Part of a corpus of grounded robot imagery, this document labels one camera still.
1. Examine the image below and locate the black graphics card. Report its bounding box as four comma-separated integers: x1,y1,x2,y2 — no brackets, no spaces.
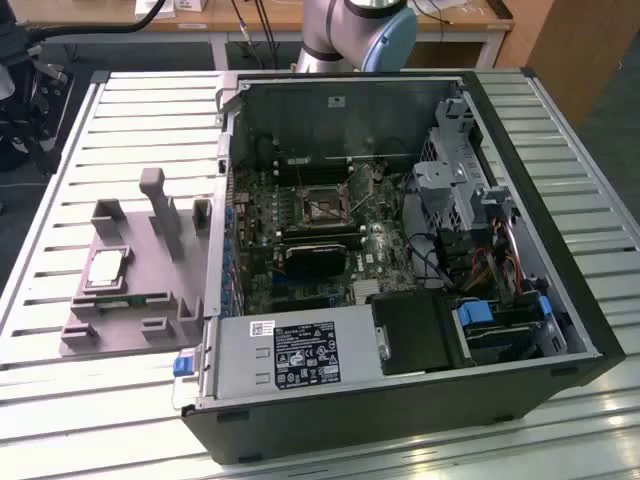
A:
283,241,348,275

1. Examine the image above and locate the black RAM slot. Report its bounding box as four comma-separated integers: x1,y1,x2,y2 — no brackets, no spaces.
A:
273,155,351,166
273,162,351,173
281,224,363,236
282,228,365,240
274,175,352,188
283,232,366,244
284,236,367,248
274,168,352,180

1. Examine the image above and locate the hard disk in blue carrier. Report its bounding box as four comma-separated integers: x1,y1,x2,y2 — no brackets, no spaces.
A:
452,294,552,362

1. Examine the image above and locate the black drive bay cover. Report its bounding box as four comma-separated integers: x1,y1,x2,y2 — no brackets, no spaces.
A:
369,289,474,377

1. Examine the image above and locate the grey parts rack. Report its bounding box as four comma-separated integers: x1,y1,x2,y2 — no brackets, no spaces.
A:
59,167,214,359

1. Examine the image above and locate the black machine equipment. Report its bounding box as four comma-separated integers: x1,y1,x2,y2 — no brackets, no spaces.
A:
0,0,77,174

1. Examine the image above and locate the black expansion slot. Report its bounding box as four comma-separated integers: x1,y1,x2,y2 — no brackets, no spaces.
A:
271,296,337,312

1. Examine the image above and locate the silver green CPU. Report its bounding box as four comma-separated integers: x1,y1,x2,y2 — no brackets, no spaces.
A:
83,248,127,292

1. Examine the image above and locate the thick black hose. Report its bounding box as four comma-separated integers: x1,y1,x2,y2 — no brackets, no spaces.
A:
28,0,169,40

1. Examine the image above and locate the CPU socket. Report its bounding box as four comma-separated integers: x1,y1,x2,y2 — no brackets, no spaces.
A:
298,185,352,226

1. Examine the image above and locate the yellow orange wire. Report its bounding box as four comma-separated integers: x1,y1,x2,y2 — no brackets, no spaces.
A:
463,249,497,292

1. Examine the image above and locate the black wire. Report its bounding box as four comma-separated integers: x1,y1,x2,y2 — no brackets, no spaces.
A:
403,232,457,292

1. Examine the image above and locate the blue case latch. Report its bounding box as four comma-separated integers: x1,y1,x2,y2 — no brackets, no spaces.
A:
172,351,197,377

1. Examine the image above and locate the red wire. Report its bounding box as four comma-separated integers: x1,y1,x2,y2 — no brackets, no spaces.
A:
492,215,525,297

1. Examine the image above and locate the wooden desk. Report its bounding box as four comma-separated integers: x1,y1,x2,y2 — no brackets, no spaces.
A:
23,0,516,72

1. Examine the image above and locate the silver power supply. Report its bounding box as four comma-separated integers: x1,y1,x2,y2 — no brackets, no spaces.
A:
197,304,386,402

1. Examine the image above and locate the white box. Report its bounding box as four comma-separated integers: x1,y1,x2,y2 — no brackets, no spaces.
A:
134,0,177,21

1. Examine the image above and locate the green motherboard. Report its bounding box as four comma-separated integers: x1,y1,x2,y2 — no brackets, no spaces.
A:
227,155,432,317

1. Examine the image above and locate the brown wooden cabinet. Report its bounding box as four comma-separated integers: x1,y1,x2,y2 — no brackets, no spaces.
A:
498,0,640,132

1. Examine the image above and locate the silver metal drive cage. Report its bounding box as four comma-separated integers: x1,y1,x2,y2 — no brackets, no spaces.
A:
412,97,517,232

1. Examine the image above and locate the green RAM stick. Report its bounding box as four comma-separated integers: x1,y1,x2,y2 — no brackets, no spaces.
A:
98,294,170,308

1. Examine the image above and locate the black PC case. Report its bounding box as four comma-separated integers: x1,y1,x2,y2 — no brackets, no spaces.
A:
180,69,627,465

